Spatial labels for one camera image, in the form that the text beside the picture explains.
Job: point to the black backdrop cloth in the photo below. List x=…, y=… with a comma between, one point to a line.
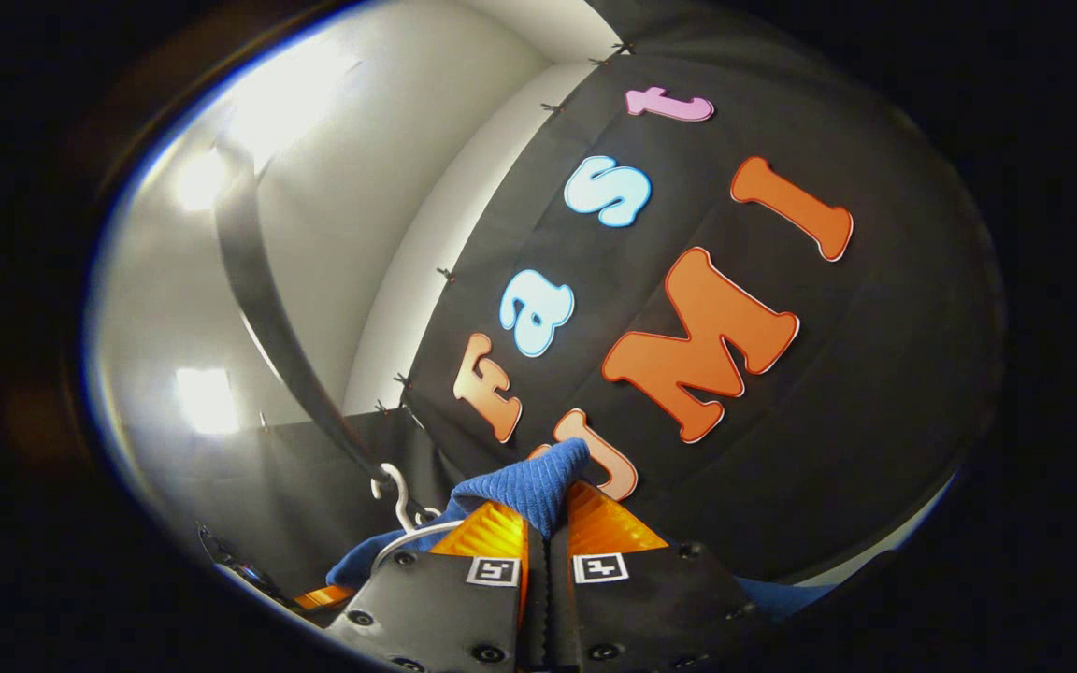
x=875, y=374

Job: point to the white clothes hanger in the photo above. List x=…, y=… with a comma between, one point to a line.
x=403, y=509

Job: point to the ceiling light panel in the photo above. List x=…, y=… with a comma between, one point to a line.
x=286, y=93
x=199, y=182
x=207, y=400

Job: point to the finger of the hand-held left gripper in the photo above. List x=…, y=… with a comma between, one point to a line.
x=325, y=598

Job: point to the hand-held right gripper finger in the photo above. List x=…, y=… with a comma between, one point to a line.
x=537, y=617
x=559, y=617

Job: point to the black clothes rack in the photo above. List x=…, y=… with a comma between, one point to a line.
x=267, y=308

